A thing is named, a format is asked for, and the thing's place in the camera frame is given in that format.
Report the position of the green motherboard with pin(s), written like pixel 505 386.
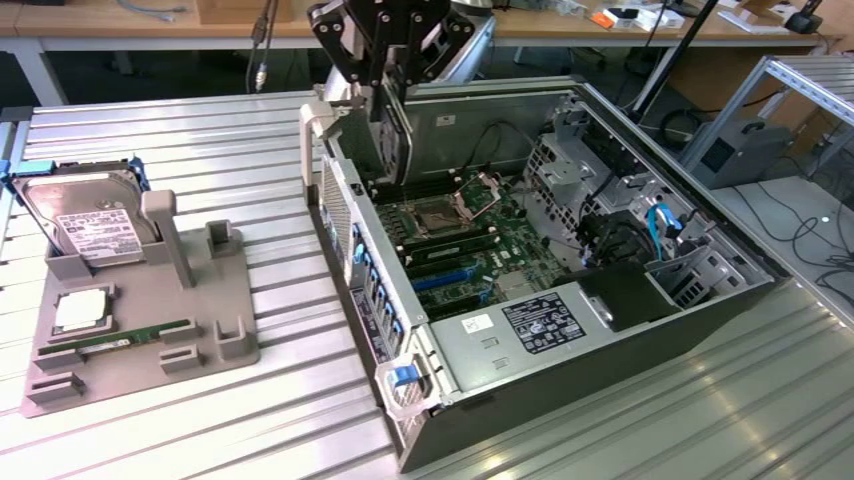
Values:
pixel 507 245

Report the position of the black plastic air shroud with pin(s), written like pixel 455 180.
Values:
pixel 627 295

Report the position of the blue case latch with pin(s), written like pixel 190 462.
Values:
pixel 403 376

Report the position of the white flat box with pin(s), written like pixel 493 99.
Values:
pixel 754 22

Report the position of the blue expansion slot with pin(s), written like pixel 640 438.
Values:
pixel 443 281

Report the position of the grey plastic parts rack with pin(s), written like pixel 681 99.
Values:
pixel 140 300

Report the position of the silver hard disk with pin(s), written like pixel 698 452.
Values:
pixel 89 225

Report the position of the long wooden desk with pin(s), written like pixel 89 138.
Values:
pixel 734 32

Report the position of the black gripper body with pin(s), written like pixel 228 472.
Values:
pixel 400 6

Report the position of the silver chipset heatsink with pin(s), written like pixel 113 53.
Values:
pixel 515 286

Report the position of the metal socket cover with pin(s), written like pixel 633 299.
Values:
pixel 492 180

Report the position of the grey equipment box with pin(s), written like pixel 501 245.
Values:
pixel 740 155

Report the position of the green RAM stick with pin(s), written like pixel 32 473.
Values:
pixel 140 335

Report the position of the silver CPU chip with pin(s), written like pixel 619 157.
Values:
pixel 80 312

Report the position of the graphics card with metal bracket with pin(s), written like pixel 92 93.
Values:
pixel 393 140

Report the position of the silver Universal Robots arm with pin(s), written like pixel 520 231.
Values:
pixel 340 90

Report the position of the orange small box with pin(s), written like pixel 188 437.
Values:
pixel 600 19

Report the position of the silver perforated disk bay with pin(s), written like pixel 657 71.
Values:
pixel 560 170

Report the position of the grey power supply unit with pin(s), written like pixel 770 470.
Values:
pixel 480 360

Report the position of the open black PC case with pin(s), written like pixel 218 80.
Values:
pixel 567 380

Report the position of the white small box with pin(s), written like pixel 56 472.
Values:
pixel 656 20

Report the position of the aluminium profile frame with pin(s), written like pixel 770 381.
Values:
pixel 810 82

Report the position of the CPU socket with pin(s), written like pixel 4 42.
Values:
pixel 436 220

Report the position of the black webcam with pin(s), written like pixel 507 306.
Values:
pixel 800 22

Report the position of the silver drive cage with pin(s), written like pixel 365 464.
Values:
pixel 700 280

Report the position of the blue disk caddy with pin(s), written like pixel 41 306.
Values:
pixel 33 167

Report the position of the black expansion slot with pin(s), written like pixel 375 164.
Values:
pixel 460 305

